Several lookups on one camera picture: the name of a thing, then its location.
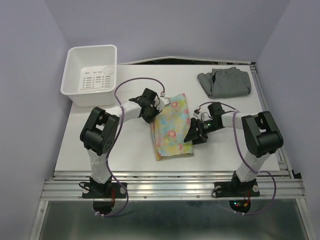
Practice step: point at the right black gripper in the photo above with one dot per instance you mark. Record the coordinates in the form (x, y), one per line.
(197, 136)

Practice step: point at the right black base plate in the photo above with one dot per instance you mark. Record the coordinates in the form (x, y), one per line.
(227, 189)

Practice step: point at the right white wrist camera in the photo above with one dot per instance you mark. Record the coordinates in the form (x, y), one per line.
(197, 113)

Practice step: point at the aluminium front rail frame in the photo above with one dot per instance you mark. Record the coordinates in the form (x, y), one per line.
(169, 199)

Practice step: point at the floral pastel skirt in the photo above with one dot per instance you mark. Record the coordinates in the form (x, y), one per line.
(170, 128)

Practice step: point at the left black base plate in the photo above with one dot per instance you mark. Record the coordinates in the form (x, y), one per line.
(92, 190)

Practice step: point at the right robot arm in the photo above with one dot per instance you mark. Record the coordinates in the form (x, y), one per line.
(256, 137)

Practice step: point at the folded grey skirt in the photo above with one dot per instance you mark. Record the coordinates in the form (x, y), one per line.
(225, 83)

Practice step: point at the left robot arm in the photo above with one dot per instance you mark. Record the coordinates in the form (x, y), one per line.
(101, 129)

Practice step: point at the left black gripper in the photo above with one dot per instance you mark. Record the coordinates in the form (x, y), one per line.
(148, 119)

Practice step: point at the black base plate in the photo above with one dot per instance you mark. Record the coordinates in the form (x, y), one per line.
(92, 190)
(227, 189)

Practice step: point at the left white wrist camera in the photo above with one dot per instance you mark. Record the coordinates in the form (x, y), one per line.
(162, 102)

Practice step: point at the white plastic basket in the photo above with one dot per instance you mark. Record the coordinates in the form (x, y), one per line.
(90, 75)

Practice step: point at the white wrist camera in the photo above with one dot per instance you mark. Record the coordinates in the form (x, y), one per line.
(197, 113)
(162, 102)

